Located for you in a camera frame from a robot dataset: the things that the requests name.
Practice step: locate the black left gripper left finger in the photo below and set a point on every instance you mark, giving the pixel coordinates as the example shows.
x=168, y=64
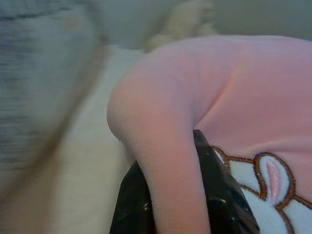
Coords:
x=131, y=209

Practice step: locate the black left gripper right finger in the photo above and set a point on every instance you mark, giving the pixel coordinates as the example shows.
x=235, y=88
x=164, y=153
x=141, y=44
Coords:
x=226, y=202

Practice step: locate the pink rabbit plush pillow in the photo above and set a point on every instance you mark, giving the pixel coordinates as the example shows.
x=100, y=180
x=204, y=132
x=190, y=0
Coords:
x=195, y=85

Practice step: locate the cream bed sheet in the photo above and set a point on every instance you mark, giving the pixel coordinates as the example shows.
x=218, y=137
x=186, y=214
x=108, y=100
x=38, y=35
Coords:
x=92, y=146

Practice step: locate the grey ribbed cushion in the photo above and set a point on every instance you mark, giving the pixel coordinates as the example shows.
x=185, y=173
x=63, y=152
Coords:
x=36, y=73

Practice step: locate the white fluffy plush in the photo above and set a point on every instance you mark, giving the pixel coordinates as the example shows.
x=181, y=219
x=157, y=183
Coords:
x=180, y=22

